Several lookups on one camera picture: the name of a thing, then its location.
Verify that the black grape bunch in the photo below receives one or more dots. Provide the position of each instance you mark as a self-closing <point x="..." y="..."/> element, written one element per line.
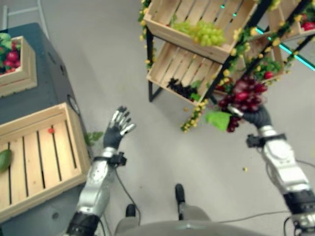
<point x="180" y="88"/>

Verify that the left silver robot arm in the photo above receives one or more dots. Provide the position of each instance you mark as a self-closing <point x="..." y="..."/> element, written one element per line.
<point x="97" y="186"/>

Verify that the large empty wooden crate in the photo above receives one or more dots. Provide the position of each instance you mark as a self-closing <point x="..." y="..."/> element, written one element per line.
<point x="37" y="157"/>

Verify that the red grape bunch with leaf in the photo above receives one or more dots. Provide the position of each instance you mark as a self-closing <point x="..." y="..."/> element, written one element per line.
<point x="242" y="98"/>

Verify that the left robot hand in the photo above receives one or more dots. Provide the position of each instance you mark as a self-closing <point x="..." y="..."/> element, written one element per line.
<point x="113" y="137"/>

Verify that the wooden crate with red fruit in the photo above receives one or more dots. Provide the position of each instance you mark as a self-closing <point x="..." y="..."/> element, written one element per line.
<point x="23" y="71"/>

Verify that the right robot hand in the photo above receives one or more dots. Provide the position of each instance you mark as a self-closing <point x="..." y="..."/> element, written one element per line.
<point x="258" y="117"/>

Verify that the green leaf on floor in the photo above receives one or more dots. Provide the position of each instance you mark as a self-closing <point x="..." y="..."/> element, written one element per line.
<point x="93" y="137"/>

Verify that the wooden crate with radish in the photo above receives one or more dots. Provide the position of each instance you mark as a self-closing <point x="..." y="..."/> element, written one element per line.
<point x="261" y="64"/>

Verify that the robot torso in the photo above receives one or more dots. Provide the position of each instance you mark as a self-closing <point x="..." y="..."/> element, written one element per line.
<point x="182" y="228"/>

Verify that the wooden crate with red apples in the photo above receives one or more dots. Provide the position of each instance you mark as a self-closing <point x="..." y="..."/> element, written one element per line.
<point x="292" y="22"/>

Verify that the green grape bunch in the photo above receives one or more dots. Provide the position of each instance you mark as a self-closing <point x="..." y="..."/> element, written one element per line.
<point x="204" y="33"/>

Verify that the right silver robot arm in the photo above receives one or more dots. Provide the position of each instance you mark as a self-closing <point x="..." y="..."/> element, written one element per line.
<point x="285" y="172"/>

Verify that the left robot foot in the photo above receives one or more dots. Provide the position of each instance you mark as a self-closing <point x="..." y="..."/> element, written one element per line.
<point x="131" y="211"/>

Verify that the wooden crate with green grapes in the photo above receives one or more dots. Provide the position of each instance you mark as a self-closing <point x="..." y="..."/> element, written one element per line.
<point x="192" y="27"/>

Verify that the green mango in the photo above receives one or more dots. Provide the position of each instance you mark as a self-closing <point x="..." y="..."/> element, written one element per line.
<point x="4" y="160"/>

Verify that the wooden crate with black grapes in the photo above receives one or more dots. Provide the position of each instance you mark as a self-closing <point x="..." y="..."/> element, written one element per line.
<point x="182" y="71"/>

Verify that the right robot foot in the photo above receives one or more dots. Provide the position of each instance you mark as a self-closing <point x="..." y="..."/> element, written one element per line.
<point x="180" y="193"/>

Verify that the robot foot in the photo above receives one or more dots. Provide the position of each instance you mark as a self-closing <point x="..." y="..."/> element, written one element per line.
<point x="131" y="211"/>
<point x="180" y="193"/>

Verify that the small red fruit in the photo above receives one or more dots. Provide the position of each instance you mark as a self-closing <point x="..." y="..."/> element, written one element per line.
<point x="50" y="130"/>

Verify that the black metal shelf frame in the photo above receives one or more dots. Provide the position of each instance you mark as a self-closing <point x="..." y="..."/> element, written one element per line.
<point x="258" y="24"/>

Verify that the red pomegranates in crate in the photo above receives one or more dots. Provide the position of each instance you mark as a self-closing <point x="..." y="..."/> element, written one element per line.
<point x="11" y="60"/>

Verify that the dark grey table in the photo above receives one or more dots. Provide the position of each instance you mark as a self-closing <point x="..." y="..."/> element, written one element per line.
<point x="41" y="98"/>

